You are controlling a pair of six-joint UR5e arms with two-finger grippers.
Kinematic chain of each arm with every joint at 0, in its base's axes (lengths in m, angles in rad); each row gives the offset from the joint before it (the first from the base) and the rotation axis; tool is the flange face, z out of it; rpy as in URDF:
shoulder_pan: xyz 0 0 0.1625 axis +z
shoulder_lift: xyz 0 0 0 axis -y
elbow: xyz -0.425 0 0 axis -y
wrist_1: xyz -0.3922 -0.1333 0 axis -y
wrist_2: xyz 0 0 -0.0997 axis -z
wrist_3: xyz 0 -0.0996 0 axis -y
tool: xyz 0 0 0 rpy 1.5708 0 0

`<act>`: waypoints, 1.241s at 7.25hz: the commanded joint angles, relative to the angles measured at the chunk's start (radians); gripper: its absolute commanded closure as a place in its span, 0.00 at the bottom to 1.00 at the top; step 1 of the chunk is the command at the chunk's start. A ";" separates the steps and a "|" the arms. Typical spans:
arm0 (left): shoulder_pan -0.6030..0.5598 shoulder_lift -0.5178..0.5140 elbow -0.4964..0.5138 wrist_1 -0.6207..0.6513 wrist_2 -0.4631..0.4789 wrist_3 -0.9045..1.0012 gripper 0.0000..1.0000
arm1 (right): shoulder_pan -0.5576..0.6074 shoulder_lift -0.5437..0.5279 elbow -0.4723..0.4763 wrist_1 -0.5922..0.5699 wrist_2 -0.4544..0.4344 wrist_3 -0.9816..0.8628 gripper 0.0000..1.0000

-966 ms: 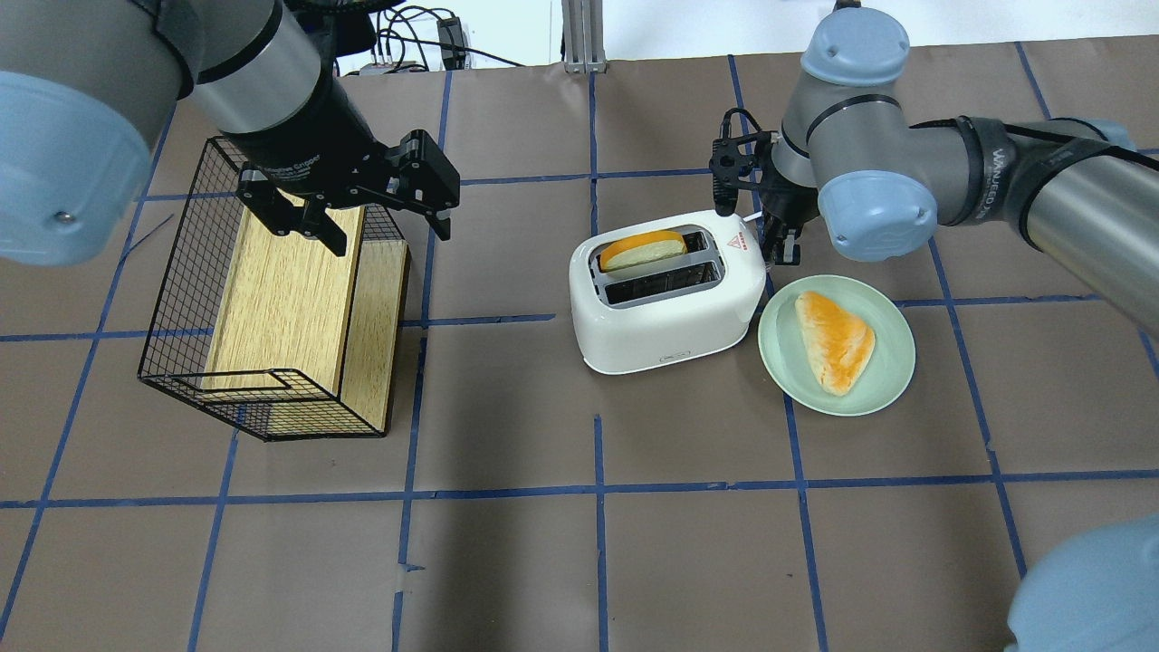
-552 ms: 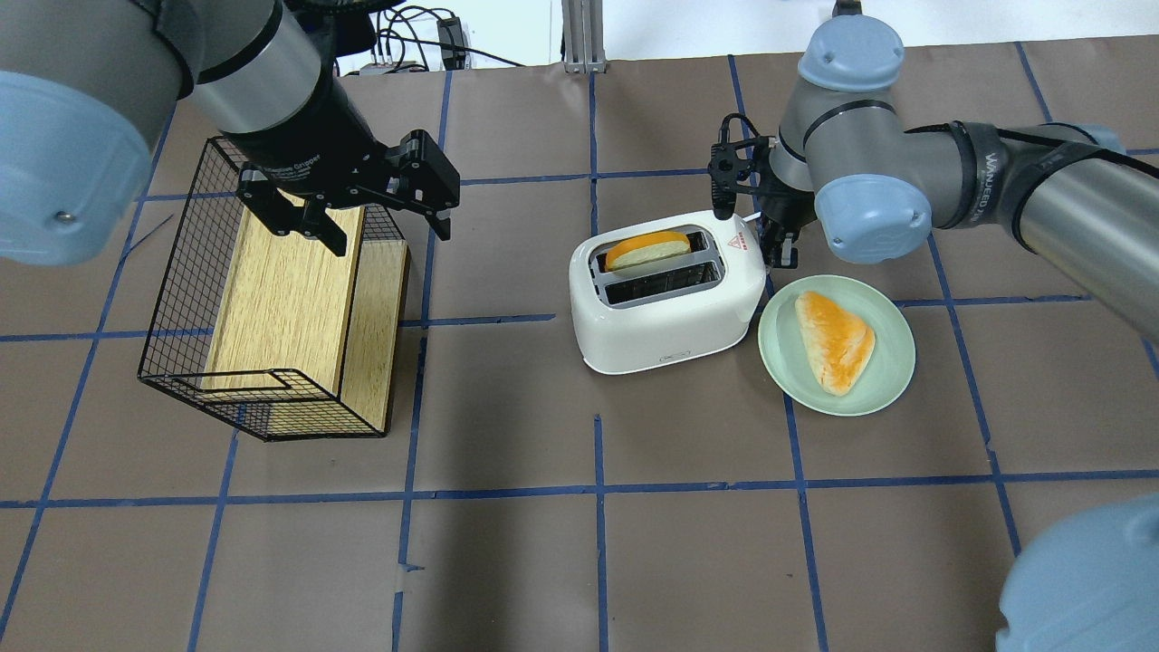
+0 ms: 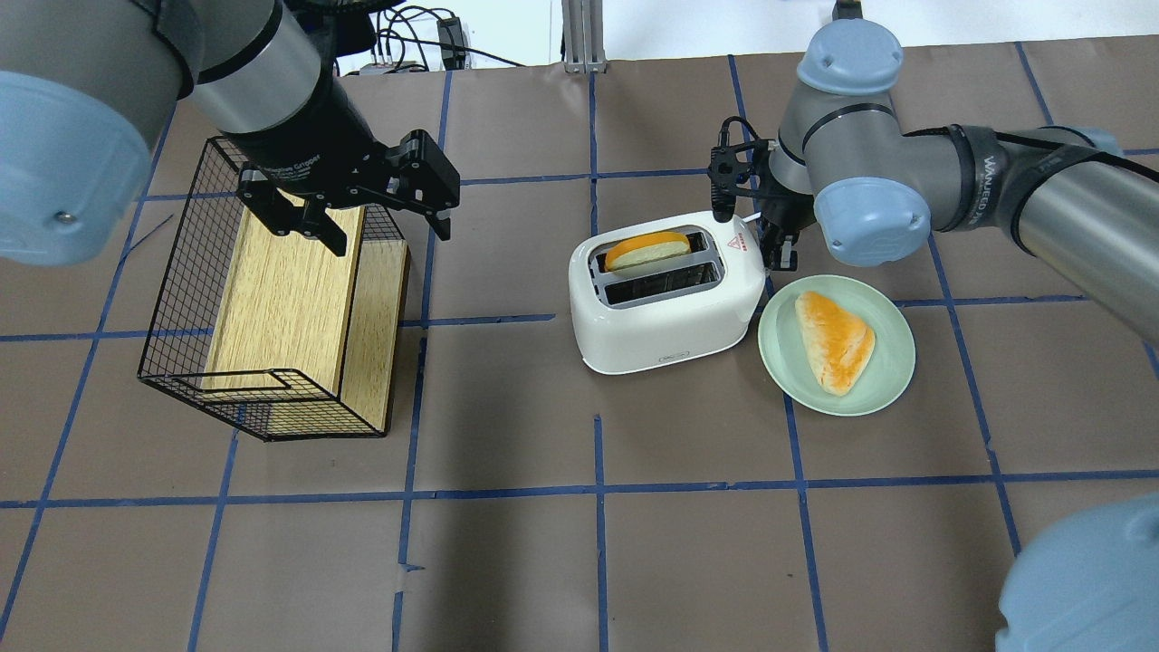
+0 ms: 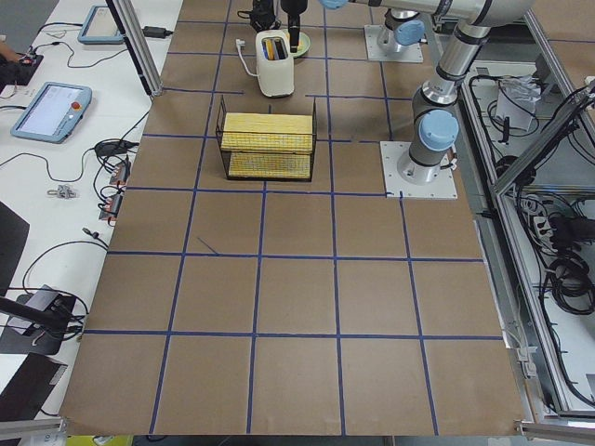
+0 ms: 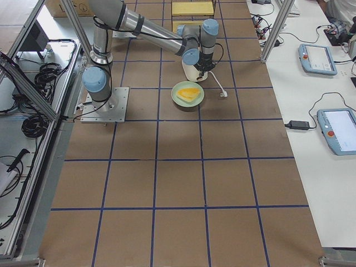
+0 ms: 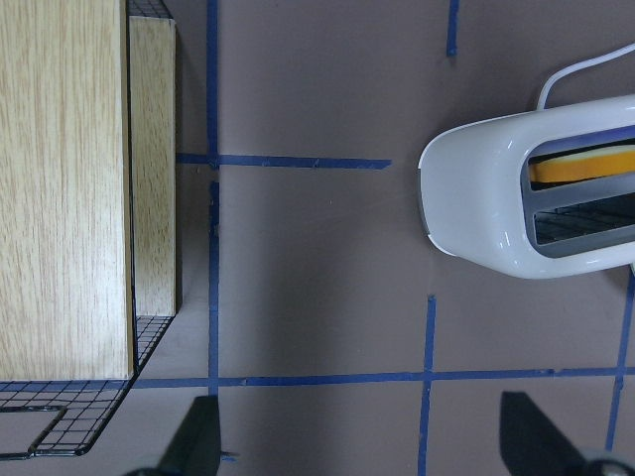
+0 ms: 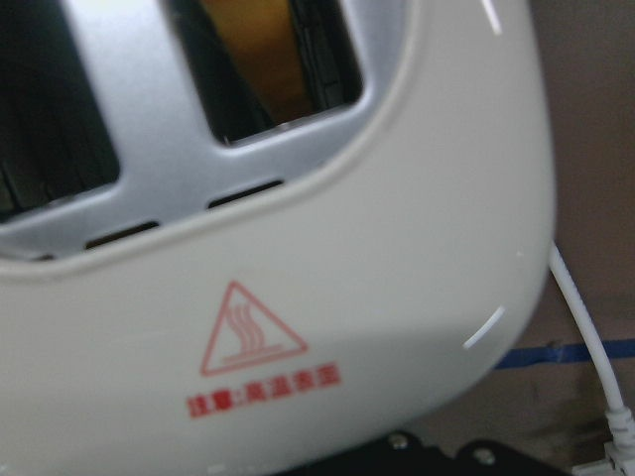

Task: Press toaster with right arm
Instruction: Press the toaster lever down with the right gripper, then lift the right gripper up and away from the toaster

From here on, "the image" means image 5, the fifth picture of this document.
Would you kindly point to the aluminium frame post left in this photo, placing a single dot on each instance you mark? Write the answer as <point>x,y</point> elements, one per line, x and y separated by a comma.
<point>75,21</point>

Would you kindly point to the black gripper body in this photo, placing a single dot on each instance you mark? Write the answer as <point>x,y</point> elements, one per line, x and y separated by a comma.
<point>206,59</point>

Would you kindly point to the wooden shelf board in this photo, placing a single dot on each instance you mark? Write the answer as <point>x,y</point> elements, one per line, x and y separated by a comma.
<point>175,24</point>
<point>192,8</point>

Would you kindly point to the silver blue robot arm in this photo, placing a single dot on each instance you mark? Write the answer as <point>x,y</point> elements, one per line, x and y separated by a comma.
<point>195,44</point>

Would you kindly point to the wooden shelf board lower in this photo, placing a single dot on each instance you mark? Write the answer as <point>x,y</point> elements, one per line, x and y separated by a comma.
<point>175,24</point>

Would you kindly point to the yellow toast on plate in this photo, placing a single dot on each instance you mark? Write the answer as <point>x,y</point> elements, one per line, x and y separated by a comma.
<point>188,94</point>

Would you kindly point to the blue teach pendant far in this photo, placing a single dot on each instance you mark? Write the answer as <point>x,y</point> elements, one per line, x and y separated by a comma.
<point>317,59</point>

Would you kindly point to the aluminium frame post right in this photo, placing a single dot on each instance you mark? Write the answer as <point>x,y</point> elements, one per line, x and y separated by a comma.
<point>277,26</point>

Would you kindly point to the blue teach pendant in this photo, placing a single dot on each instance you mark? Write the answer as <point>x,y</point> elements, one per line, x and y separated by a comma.
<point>338,128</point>
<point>317,59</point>

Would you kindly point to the black monitor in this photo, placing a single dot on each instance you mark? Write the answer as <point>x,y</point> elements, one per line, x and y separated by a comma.
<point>36,40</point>

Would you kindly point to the light green plate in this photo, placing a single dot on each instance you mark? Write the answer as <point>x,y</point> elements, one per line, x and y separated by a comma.
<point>187,84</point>

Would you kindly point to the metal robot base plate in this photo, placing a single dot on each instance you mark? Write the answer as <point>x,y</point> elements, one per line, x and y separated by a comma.
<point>113,111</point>

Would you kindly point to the cardboard box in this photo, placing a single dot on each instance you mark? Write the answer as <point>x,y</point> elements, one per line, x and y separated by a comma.
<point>57,10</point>

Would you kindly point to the black power adapter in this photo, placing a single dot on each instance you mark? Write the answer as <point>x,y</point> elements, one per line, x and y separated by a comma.
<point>297,125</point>

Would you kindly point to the aluminium frame post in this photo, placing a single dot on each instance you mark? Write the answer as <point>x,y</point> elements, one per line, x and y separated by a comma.
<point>277,26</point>
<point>75,21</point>

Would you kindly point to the blue teach pendant near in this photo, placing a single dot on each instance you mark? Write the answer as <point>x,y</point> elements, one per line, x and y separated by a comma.
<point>338,128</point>

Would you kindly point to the wooden shelf board upper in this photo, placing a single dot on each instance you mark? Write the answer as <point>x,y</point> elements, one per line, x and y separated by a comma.
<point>192,8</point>

